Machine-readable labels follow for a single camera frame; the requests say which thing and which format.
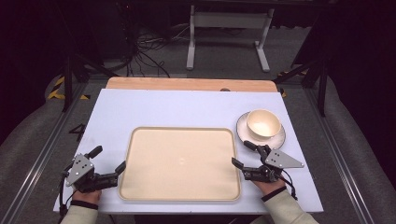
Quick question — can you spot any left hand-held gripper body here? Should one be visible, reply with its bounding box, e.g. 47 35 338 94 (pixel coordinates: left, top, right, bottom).
64 153 120 194

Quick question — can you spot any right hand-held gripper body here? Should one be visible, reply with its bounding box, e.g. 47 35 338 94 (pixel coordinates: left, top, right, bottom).
242 148 305 184

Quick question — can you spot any cream round plate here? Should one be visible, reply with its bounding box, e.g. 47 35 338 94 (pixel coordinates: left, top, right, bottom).
235 111 287 150

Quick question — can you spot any cream bowl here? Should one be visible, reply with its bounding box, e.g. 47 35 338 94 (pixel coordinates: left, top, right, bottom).
246 108 283 142

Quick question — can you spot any person's left hand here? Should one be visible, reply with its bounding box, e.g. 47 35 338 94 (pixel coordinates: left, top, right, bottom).
72 189 103 205

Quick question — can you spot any person's right hand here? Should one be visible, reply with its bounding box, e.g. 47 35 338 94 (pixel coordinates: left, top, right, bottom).
252 178 287 197

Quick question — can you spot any beige rectangular tray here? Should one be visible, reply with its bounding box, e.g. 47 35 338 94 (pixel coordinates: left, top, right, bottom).
118 126 243 203

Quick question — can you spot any black metal stand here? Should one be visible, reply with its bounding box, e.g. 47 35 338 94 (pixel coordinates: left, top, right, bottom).
55 3 120 113
274 58 330 118

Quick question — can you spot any white table board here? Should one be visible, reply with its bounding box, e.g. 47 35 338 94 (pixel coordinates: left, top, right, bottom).
52 88 324 216

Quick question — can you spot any white metal stand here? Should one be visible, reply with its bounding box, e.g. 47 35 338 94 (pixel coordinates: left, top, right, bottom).
186 4 276 73

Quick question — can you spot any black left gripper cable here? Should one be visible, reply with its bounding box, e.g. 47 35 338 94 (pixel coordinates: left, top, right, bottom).
58 169 78 218

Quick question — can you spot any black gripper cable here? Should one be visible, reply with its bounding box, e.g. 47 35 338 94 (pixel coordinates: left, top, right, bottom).
277 168 299 201
58 169 78 218

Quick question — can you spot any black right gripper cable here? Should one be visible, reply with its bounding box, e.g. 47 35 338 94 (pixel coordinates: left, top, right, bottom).
277 168 299 201

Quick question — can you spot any aluminium floor rail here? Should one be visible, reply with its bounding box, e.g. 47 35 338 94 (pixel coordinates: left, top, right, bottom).
0 83 88 224
303 87 376 224

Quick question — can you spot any bundle of black floor cables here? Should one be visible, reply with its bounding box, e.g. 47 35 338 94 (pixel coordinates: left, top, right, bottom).
124 24 191 78

